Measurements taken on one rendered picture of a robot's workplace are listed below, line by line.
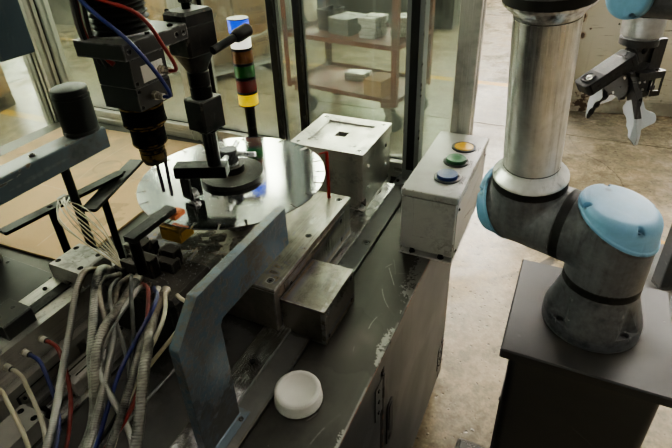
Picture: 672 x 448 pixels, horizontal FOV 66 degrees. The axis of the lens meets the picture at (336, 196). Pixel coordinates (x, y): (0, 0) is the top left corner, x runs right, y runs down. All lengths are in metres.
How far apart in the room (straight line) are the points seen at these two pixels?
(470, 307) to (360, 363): 1.25
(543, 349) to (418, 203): 0.32
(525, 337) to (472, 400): 0.87
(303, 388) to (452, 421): 0.97
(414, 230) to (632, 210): 0.38
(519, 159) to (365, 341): 0.38
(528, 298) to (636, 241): 0.24
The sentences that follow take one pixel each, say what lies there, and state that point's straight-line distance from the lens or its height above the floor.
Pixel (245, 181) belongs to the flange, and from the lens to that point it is 0.89.
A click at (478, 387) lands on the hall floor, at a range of 1.81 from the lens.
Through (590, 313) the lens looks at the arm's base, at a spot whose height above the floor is 0.81.
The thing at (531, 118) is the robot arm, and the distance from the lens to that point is 0.77.
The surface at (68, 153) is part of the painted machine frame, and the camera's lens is 0.94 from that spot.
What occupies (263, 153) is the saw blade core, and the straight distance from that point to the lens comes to 1.00.
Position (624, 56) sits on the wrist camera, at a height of 1.08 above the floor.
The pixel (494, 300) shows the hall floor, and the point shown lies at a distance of 2.10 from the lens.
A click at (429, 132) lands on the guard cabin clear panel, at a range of 1.25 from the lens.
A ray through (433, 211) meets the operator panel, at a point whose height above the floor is 0.86.
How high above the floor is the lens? 1.39
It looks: 31 degrees down
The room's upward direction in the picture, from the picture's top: 3 degrees counter-clockwise
